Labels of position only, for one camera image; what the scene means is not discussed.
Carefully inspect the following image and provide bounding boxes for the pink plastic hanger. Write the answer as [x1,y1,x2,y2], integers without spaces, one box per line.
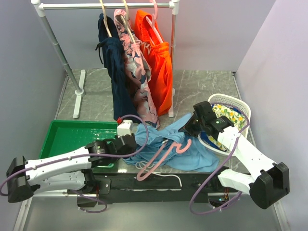
[136,139,193,182]

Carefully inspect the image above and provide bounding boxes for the light blue shorts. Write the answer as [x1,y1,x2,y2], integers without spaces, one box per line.
[124,113,219,172]

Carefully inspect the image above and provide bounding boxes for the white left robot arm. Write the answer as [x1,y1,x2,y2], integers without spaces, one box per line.
[1,134,137,203]

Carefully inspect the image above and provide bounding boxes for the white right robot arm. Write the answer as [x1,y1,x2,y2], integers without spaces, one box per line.
[180,101,290,209]

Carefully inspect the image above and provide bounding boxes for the lemon print shorts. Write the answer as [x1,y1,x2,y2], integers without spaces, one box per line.
[207,104,246,152]

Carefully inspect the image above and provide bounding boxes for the navy blue shorts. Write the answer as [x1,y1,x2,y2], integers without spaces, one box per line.
[95,13,138,120]

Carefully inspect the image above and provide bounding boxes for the pink floral shorts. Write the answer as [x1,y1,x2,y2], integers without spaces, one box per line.
[114,9,159,128]

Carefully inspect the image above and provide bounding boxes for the orange shorts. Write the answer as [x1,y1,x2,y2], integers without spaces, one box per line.
[133,9,173,116]

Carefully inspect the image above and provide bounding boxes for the pink hanger with orange shorts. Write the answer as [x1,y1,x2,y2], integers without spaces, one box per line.
[146,0,164,43]

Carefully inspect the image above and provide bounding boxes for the wooden hanger middle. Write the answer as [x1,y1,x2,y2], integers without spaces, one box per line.
[121,0,139,44]

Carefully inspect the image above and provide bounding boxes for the wooden hanger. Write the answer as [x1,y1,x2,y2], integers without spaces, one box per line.
[99,0,112,38]
[121,0,139,44]

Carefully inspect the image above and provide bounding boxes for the wooden hanger left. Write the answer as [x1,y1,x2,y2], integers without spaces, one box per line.
[99,0,112,38]

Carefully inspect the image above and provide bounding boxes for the white plastic laundry basket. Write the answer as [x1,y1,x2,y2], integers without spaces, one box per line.
[198,93,251,156]

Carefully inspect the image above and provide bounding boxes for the green plastic tray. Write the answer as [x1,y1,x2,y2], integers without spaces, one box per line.
[39,120,117,159]

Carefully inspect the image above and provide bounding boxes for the white metal clothes rack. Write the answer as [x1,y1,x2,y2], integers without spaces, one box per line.
[31,0,180,118]

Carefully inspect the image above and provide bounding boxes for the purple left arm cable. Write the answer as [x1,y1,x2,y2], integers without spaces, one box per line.
[0,115,150,214]

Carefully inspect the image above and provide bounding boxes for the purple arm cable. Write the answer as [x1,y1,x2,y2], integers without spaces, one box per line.
[189,103,251,216]
[0,115,150,214]

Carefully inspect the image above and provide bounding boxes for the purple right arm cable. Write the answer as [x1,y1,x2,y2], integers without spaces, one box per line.
[189,103,251,216]

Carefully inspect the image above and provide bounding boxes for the white drawstring cord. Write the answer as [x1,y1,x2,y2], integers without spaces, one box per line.
[135,161,182,188]

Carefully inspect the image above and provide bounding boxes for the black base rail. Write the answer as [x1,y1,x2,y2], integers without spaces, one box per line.
[66,172,239,205]

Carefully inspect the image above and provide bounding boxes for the aluminium frame rail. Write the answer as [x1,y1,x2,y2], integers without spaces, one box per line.
[14,189,290,231]

